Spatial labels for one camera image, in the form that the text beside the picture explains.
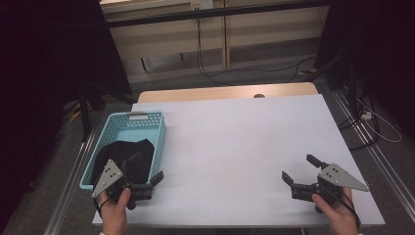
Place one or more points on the wooden table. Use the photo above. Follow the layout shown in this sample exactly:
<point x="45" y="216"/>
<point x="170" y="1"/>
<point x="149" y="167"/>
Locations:
<point x="169" y="94"/>

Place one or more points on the person's right hand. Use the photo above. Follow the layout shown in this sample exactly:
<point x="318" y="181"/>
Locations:
<point x="342" y="218"/>

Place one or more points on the black metal bar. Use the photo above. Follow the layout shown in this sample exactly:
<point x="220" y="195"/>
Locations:
<point x="212" y="13"/>

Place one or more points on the black curtain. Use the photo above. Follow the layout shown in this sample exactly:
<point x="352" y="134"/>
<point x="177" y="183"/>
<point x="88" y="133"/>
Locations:
<point x="385" y="49"/>
<point x="49" y="65"/>

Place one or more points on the wooden cabinet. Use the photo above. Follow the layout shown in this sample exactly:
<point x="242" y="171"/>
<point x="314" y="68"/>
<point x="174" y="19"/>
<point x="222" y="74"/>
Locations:
<point x="169" y="36"/>

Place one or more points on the aluminium floor rail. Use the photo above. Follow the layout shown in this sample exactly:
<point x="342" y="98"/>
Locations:
<point x="70" y="186"/>
<point x="388" y="169"/>

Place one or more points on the white wall socket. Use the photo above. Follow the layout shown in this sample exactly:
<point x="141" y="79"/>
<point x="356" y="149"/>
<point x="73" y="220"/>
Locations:
<point x="202" y="4"/>

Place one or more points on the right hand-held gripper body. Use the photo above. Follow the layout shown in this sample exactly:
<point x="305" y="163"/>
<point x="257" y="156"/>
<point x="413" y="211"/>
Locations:
<point x="339" y="178"/>

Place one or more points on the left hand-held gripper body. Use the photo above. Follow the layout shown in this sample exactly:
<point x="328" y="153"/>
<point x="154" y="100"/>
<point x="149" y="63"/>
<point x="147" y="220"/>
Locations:
<point x="107" y="178"/>

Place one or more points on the light blue plastic basket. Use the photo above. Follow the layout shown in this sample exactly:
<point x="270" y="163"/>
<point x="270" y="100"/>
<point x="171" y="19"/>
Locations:
<point x="130" y="130"/>

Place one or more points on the person's left hand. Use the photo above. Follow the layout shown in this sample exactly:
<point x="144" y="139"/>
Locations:
<point x="114" y="215"/>

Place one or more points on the white plug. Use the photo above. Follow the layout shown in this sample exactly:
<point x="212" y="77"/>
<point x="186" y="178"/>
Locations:
<point x="366" y="115"/>

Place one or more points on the black pants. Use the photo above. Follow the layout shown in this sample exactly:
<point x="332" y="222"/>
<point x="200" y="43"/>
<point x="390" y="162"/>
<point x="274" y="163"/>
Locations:
<point x="130" y="147"/>

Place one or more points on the white table cover sheet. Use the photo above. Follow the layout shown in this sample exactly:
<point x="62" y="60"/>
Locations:
<point x="310" y="124"/>

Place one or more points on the black metal stand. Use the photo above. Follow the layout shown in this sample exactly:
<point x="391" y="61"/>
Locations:
<point x="351" y="84"/>
<point x="85" y="117"/>

